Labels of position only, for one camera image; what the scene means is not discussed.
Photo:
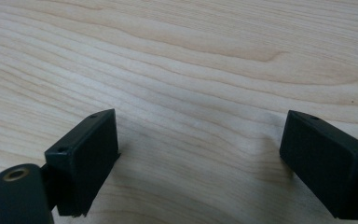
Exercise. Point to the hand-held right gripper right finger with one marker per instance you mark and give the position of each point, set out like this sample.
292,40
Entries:
326,168

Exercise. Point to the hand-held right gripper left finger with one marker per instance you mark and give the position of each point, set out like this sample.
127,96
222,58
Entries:
84,161

